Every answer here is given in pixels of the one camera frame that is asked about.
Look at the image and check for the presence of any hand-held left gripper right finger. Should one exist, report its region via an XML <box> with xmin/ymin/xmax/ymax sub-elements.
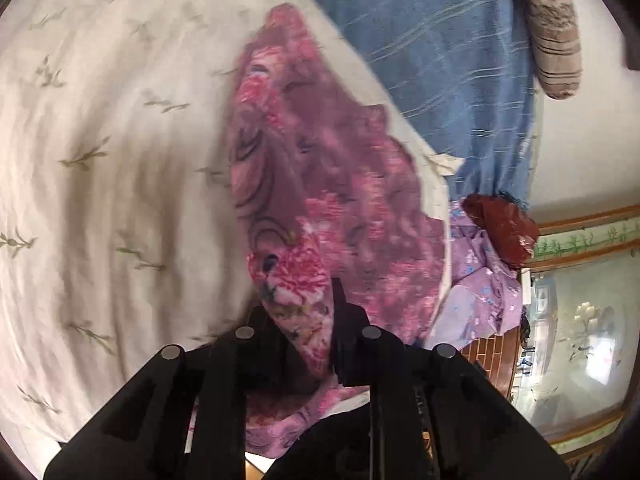
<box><xmin>264</xmin><ymin>279</ymin><xmax>572</xmax><ymax>480</ymax></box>

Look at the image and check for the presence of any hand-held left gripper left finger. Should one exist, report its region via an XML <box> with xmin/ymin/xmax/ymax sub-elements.
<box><xmin>44</xmin><ymin>306</ymin><xmax>321</xmax><ymax>480</ymax></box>

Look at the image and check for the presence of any maroon floral shirt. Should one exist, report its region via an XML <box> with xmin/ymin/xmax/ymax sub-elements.
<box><xmin>227</xmin><ymin>2</ymin><xmax>453</xmax><ymax>458</ymax></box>

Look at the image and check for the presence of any purple floral garment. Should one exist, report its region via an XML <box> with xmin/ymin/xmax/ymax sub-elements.
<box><xmin>415</xmin><ymin>200</ymin><xmax>526</xmax><ymax>348</ymax></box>

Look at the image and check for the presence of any dark red cloth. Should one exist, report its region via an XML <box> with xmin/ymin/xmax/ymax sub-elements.
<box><xmin>462</xmin><ymin>194</ymin><xmax>542</xmax><ymax>268</ymax></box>

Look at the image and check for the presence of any cream leaf-print bedsheet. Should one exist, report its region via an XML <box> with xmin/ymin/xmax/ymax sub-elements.
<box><xmin>0</xmin><ymin>0</ymin><xmax>466</xmax><ymax>461</ymax></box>

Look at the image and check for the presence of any blue plaid quilt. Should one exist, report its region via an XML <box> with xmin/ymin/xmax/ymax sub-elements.
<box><xmin>277</xmin><ymin>0</ymin><xmax>543</xmax><ymax>211</ymax></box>

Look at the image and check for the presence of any beige striped floral pillow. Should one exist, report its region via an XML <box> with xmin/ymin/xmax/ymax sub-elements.
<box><xmin>510</xmin><ymin>0</ymin><xmax>584</xmax><ymax>100</ymax></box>

